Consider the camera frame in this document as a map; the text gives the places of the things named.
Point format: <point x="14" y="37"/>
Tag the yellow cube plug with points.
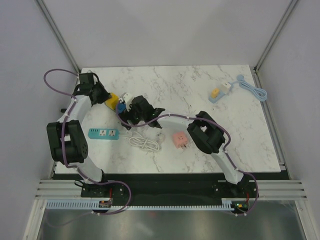
<point x="112" y="101"/>

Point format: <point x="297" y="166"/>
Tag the white cable duct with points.
<point x="99" y="205"/>

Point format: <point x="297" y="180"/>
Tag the aluminium frame rail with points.
<point x="268" y="190"/>

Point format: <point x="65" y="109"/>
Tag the light blue power strip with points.
<point x="215" y="100"/>

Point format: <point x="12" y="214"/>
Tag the pink cube socket adapter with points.
<point x="180" y="139"/>

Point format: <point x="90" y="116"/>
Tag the teal power strip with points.
<point x="103" y="134"/>

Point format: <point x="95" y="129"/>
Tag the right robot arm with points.
<point x="208" y="136"/>

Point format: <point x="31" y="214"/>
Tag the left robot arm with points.
<point x="67" y="141"/>

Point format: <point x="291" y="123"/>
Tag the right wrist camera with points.
<point x="126" y="98"/>

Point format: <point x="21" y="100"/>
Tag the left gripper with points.
<point x="106" y="96"/>

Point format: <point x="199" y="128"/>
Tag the small white plug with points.
<point x="225" y="87"/>

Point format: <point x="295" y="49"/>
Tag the small yellow plug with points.
<point x="215" y="93"/>

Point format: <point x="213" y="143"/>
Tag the blue cube plug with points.
<point x="121" y="107"/>

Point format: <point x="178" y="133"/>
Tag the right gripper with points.
<point x="127" y="114"/>

